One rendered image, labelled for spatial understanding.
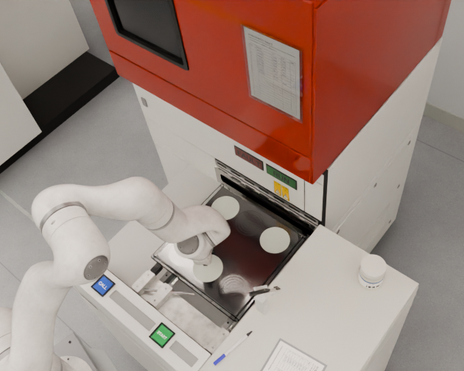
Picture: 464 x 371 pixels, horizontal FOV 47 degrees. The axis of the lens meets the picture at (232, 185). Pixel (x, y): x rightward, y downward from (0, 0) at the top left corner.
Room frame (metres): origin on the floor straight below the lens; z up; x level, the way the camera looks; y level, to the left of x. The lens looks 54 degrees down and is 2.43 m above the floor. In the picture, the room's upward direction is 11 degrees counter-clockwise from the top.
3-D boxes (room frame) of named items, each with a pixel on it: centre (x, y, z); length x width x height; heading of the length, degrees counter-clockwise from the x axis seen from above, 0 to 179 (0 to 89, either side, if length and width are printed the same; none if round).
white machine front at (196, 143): (1.17, 0.01, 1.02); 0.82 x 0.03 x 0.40; 41
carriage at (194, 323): (0.69, 0.24, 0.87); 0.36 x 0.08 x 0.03; 41
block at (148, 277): (0.81, 0.34, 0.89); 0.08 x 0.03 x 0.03; 131
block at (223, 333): (0.57, 0.13, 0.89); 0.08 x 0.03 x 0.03; 131
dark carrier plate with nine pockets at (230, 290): (0.88, 0.05, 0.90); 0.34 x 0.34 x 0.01; 41
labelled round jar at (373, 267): (0.64, -0.35, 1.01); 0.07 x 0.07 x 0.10
